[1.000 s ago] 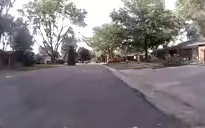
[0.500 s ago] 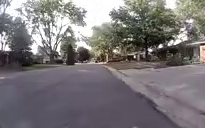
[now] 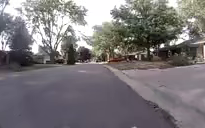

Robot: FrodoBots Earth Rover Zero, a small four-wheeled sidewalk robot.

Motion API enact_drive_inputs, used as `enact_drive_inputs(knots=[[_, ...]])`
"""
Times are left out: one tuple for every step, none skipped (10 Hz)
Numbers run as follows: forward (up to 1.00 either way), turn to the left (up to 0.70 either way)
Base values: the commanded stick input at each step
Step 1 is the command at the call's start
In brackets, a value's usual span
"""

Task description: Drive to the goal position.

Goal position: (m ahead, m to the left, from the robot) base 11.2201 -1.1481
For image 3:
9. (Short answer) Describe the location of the red car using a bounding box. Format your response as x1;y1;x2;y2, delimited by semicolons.
108;57;127;64

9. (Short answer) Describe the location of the dark conical bush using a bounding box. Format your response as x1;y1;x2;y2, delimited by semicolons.
66;43;77;66

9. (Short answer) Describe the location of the dry grass lawn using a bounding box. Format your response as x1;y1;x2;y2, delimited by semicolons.
107;59;178;71

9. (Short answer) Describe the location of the concrete kerb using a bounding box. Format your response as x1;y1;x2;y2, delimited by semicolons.
103;64;184;128

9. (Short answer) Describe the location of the grey asphalt road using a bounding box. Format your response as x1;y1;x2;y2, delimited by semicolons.
0;63;178;128

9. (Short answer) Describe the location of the large green tree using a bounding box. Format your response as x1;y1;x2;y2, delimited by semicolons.
110;0;185;62

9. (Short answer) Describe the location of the pale house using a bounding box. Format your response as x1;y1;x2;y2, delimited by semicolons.
33;45;53;64

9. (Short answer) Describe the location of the tall leafy tree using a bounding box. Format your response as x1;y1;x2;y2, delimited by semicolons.
19;0;88;64

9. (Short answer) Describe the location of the low bush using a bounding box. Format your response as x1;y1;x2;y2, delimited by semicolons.
168;55;193;67

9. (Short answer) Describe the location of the pale concrete driveway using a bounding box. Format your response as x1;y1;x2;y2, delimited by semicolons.
121;63;205;128

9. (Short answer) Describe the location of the dark tree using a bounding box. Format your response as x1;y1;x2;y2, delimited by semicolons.
7;19;35;66

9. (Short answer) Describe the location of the house with dark roof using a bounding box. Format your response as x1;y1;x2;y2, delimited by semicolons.
158;34;205;65

